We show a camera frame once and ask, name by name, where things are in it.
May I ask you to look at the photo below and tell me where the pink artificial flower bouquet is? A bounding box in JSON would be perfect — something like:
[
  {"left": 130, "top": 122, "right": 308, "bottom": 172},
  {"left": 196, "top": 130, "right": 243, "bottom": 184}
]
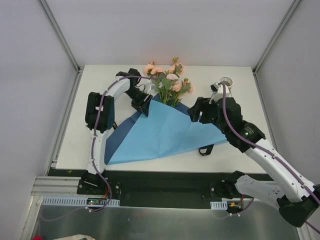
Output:
[{"left": 144, "top": 57, "right": 193, "bottom": 108}]

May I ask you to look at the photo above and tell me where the blue wrapping paper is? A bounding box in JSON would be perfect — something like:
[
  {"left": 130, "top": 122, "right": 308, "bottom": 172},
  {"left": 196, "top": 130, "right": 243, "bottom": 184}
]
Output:
[{"left": 104, "top": 95, "right": 226, "bottom": 165}]

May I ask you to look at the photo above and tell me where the black ribbon gold lettering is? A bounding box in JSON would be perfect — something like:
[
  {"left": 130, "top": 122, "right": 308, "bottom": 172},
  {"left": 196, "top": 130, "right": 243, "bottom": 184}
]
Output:
[{"left": 198, "top": 144, "right": 215, "bottom": 157}]

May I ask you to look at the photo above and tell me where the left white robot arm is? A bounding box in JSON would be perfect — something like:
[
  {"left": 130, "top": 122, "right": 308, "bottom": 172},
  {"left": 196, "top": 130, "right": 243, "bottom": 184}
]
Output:
[{"left": 81, "top": 68, "right": 153, "bottom": 195}]

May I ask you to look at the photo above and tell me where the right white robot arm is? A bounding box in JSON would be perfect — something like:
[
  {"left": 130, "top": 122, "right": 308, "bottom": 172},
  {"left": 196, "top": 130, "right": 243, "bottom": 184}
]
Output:
[{"left": 187, "top": 97, "right": 320, "bottom": 228}]

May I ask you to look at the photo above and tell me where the white ribbed ceramic vase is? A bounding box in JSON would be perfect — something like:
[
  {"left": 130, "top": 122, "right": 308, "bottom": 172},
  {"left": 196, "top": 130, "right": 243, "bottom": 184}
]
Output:
[{"left": 219, "top": 76, "right": 234, "bottom": 97}]

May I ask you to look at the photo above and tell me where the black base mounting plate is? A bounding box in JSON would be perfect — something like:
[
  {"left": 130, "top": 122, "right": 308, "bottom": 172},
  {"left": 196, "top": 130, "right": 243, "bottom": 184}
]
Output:
[{"left": 47, "top": 167, "right": 260, "bottom": 208}]

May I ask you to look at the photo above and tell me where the beige cloth bag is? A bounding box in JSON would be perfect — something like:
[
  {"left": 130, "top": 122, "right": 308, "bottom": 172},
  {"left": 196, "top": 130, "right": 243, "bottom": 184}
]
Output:
[{"left": 54, "top": 234, "right": 95, "bottom": 240}]

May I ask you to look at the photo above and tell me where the red cloth item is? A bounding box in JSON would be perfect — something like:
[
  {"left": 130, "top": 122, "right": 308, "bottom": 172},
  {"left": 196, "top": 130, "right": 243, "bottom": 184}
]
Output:
[{"left": 31, "top": 235, "right": 44, "bottom": 240}]

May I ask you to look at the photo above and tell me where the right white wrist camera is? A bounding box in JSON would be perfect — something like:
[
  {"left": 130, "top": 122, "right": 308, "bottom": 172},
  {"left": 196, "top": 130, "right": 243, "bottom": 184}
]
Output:
[{"left": 210, "top": 81, "right": 232, "bottom": 102}]

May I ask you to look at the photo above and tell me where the right white cable duct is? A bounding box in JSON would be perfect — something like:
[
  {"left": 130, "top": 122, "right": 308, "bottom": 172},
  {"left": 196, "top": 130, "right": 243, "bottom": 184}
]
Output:
[{"left": 210, "top": 200, "right": 228, "bottom": 211}]

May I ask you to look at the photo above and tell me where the white cable duct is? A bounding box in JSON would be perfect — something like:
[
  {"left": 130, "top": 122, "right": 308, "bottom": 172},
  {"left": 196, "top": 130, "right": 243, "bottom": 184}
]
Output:
[
  {"left": 42, "top": 196, "right": 120, "bottom": 208},
  {"left": 210, "top": 200, "right": 228, "bottom": 211}
]

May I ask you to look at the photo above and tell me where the front aluminium frame rail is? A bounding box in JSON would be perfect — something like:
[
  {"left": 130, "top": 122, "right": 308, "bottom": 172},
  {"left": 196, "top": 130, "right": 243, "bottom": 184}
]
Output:
[{"left": 31, "top": 174, "right": 302, "bottom": 202}]

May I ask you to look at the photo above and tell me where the left aluminium frame post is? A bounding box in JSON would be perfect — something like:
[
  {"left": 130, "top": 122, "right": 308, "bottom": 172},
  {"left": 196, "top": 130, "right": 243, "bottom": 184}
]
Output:
[{"left": 37, "top": 0, "right": 81, "bottom": 73}]

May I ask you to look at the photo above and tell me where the aluminium frame post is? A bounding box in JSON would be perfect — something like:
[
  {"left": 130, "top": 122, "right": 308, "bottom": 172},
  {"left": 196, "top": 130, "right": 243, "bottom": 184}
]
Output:
[
  {"left": 37, "top": 0, "right": 81, "bottom": 73},
  {"left": 252, "top": 0, "right": 303, "bottom": 76}
]

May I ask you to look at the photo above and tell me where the left white cable duct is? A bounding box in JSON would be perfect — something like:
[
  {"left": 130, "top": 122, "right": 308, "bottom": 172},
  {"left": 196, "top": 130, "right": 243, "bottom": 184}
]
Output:
[{"left": 42, "top": 196, "right": 120, "bottom": 208}]

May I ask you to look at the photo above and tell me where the right aluminium frame post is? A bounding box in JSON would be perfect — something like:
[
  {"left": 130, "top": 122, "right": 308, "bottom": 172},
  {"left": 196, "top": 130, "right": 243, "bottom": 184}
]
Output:
[{"left": 252, "top": 0, "right": 303, "bottom": 76}]

